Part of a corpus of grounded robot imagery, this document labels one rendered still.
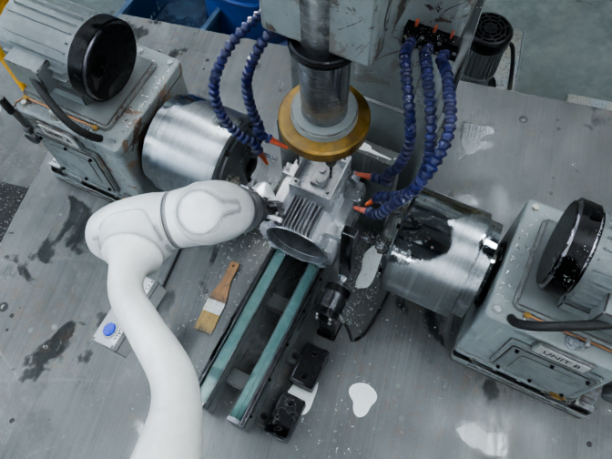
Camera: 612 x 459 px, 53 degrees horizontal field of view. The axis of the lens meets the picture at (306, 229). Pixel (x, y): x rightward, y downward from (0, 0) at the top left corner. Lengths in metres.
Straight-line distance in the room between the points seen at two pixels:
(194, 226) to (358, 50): 0.37
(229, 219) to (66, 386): 0.83
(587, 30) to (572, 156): 1.55
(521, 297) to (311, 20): 0.67
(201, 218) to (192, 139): 0.48
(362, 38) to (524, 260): 0.60
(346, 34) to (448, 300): 0.62
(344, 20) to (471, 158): 0.97
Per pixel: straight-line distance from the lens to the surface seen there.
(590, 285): 1.17
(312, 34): 0.97
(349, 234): 1.17
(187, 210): 0.96
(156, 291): 1.37
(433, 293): 1.31
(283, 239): 1.49
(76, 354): 1.67
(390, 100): 1.41
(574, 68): 3.22
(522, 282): 1.28
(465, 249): 1.28
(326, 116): 1.13
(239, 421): 1.41
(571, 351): 1.28
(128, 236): 1.02
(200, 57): 2.03
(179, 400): 0.80
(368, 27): 0.92
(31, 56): 1.45
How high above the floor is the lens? 2.32
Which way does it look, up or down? 65 degrees down
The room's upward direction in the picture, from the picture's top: 3 degrees counter-clockwise
